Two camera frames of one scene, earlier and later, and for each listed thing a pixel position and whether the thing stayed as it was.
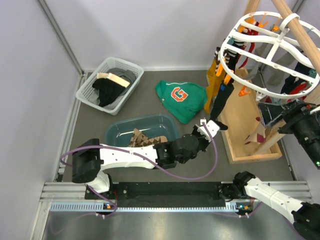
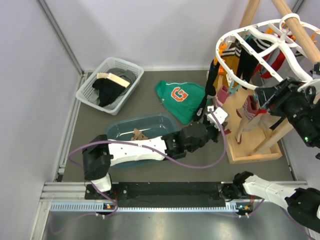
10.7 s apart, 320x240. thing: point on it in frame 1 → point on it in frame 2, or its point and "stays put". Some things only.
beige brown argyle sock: x=139 y=139 stays put
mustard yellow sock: x=214 y=84 → x=232 y=63
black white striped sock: x=231 y=56 → x=248 y=62
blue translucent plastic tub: x=119 y=131 stays put
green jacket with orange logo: x=185 y=101 stays put
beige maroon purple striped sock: x=258 y=136 → x=222 y=94
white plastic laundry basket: x=83 y=93 stays put
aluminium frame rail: x=62 y=196 stays put
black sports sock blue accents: x=224 y=92 → x=210 y=89
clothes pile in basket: x=109 y=87 stays put
